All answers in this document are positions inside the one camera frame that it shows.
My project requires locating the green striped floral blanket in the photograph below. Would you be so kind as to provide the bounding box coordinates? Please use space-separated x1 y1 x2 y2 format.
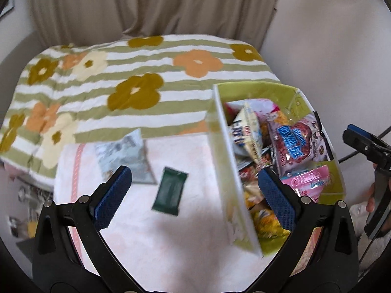
0 34 282 187

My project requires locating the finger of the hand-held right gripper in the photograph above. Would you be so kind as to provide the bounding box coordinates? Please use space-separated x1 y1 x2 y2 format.
342 129 388 168
348 124 391 152

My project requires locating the pink cloth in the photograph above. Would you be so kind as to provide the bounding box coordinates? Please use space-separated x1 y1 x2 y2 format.
0 164 19 185

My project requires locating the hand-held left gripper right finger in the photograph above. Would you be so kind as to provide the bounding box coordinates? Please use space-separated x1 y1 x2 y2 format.
257 167 358 293

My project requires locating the yellow cheese snack packet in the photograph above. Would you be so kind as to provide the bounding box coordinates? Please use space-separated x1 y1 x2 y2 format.
249 203 291 242

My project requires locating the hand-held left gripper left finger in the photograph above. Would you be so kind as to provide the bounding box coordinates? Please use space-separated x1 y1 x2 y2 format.
32 165 144 293

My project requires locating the pale pink towel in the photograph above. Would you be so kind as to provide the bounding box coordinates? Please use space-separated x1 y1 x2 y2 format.
54 133 324 293

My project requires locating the person's right hand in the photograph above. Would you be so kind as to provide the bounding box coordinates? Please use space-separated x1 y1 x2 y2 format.
366 182 377 213

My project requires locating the green cardboard box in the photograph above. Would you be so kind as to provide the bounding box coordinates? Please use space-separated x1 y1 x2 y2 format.
208 82 347 258

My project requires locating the white yellow chip bag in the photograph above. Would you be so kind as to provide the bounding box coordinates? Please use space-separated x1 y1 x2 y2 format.
230 101 265 166

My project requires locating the white fluffy cloth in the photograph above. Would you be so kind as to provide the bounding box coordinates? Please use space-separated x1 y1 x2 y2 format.
349 202 391 269

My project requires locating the pink striped strawberry packet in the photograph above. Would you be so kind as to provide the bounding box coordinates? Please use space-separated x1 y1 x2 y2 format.
282 165 332 202

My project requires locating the chocolate sponge cake packet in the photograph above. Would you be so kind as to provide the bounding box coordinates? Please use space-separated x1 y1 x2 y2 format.
266 113 332 179

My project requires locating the dark green small packet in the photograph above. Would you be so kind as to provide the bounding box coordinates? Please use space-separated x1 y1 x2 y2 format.
152 167 189 217

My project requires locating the grey-green snack packet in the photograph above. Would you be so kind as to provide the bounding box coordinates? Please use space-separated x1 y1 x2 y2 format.
95 128 158 186

